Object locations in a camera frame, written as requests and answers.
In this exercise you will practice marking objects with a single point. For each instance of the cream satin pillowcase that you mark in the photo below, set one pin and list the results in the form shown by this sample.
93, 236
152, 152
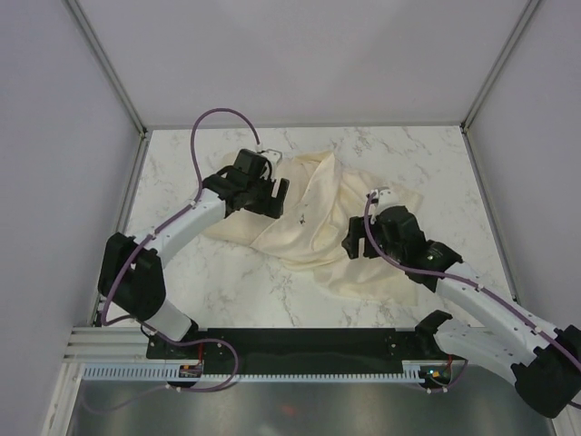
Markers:
322, 197

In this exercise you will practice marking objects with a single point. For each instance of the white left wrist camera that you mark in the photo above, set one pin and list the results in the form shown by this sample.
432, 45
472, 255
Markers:
274, 156

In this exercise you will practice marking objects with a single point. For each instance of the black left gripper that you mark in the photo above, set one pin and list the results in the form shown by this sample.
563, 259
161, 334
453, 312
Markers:
270, 207

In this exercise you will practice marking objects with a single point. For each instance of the left aluminium frame post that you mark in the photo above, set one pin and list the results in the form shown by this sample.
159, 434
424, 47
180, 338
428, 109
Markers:
83, 24

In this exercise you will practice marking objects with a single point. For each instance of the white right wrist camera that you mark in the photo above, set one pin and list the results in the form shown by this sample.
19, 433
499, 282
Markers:
385, 197

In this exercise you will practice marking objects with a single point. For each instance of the right aluminium frame post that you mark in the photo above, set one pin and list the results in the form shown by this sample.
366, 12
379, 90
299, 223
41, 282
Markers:
516, 34

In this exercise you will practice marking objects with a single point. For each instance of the cream pillow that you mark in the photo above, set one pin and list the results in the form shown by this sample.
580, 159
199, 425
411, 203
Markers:
242, 226

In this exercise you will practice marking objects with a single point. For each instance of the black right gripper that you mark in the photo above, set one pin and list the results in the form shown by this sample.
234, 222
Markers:
350, 242

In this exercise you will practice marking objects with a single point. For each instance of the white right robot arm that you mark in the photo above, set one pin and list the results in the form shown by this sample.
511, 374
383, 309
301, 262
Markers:
540, 360

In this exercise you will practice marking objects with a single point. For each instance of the white slotted cable duct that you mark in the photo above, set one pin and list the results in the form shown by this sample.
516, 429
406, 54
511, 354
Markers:
174, 372

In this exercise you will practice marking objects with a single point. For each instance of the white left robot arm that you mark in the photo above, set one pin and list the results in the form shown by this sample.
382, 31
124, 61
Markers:
132, 270

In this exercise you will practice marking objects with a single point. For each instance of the aluminium frame post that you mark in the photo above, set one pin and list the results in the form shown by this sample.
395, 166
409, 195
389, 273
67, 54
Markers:
516, 34
83, 24

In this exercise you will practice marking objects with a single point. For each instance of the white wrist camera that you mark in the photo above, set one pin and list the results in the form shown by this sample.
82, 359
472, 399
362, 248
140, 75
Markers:
274, 156
385, 197

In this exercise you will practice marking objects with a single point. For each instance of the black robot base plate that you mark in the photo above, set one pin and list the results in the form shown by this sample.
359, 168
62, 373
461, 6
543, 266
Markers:
326, 350

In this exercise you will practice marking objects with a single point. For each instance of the shiny metal sheet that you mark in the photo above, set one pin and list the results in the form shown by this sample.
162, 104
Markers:
480, 404

